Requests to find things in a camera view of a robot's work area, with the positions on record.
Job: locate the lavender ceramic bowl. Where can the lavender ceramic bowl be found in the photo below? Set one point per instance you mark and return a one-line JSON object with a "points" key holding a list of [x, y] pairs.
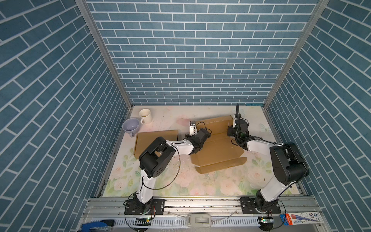
{"points": [[131, 126]]}

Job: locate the blue black tool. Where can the blue black tool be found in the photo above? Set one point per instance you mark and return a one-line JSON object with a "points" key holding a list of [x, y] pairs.
{"points": [[98, 226]]}

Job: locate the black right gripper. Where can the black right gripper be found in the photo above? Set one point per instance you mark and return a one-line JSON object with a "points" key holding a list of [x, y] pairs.
{"points": [[229, 132]]}

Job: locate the aluminium corner post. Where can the aluminium corner post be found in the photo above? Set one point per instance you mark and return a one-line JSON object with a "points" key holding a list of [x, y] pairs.
{"points": [[87, 16], [316, 14]]}

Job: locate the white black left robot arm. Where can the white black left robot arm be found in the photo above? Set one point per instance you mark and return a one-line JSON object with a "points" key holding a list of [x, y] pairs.
{"points": [[155, 159]]}

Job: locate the aluminium corner post left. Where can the aluminium corner post left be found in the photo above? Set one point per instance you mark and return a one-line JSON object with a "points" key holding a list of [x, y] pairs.
{"points": [[87, 16]]}

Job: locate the aluminium corner post right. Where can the aluminium corner post right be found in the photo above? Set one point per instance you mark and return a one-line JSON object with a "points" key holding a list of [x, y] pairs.
{"points": [[316, 14]]}

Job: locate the white red blue tube box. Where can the white red blue tube box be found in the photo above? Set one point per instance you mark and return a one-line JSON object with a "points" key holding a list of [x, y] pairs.
{"points": [[290, 219]]}

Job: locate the cream ceramic mug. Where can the cream ceramic mug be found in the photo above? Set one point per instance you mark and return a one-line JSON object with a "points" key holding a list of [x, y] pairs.
{"points": [[146, 116]]}

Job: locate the grey plastic clamp handle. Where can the grey plastic clamp handle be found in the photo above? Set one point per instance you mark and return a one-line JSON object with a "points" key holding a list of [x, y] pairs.
{"points": [[199, 220]]}

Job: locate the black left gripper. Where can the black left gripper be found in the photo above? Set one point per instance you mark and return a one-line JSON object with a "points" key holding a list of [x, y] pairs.
{"points": [[187, 137]]}

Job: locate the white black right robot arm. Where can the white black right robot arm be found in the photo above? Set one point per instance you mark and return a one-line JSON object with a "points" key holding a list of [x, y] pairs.
{"points": [[288, 165]]}

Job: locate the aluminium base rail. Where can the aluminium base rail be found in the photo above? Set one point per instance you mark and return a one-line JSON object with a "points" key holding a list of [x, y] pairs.
{"points": [[228, 213]]}

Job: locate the brown cardboard box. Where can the brown cardboard box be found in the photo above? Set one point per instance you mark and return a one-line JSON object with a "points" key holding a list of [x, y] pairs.
{"points": [[218, 152], [145, 139]]}

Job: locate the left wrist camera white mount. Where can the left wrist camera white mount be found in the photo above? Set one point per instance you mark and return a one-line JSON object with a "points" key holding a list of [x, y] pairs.
{"points": [[192, 128]]}

